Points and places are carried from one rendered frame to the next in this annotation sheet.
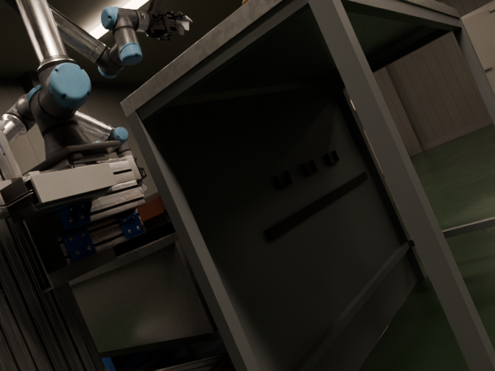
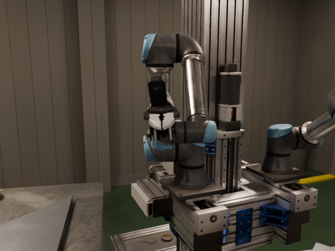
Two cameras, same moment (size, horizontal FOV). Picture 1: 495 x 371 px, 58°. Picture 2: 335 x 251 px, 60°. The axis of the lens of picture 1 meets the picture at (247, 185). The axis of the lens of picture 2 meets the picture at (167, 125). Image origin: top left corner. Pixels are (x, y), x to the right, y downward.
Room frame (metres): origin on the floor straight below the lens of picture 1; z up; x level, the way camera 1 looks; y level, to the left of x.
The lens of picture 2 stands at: (2.15, -0.53, 1.52)
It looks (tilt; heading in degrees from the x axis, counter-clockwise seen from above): 10 degrees down; 131
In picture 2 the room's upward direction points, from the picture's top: straight up
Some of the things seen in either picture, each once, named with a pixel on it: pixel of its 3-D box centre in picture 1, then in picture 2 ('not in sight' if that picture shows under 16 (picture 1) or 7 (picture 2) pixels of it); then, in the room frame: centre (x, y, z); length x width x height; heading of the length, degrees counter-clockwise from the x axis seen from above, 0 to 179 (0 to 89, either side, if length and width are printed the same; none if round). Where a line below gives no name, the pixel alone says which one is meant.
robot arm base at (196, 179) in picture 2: (65, 142); (191, 173); (1.42, 0.48, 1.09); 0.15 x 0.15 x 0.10
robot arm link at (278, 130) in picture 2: not in sight; (280, 138); (1.64, 0.93, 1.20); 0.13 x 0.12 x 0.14; 50
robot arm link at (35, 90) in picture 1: (52, 107); (189, 147); (1.41, 0.47, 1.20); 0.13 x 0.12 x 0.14; 43
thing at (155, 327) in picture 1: (103, 311); not in sight; (2.00, 0.82, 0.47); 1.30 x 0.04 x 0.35; 52
